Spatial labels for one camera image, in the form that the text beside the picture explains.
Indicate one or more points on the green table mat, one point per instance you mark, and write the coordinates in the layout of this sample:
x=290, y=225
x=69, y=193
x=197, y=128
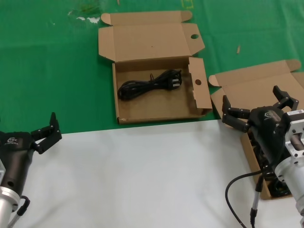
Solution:
x=47, y=59

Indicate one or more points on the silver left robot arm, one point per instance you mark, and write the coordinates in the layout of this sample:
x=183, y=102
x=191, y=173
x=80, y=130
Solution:
x=6, y=206

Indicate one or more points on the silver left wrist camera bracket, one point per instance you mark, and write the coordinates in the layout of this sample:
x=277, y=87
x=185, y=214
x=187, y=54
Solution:
x=2, y=171

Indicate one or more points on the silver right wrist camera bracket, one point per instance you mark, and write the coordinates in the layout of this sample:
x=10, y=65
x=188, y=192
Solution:
x=295, y=127

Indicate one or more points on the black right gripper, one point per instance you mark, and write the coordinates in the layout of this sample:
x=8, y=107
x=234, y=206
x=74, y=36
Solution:
x=267, y=129

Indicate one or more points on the open cardboard box with holes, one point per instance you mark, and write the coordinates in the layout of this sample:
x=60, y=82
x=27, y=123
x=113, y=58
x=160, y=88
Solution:
x=152, y=109

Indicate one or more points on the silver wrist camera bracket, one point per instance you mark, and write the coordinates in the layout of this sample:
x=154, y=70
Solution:
x=2, y=171
x=295, y=127

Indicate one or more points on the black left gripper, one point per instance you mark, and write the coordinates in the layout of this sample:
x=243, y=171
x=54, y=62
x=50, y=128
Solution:
x=14, y=152

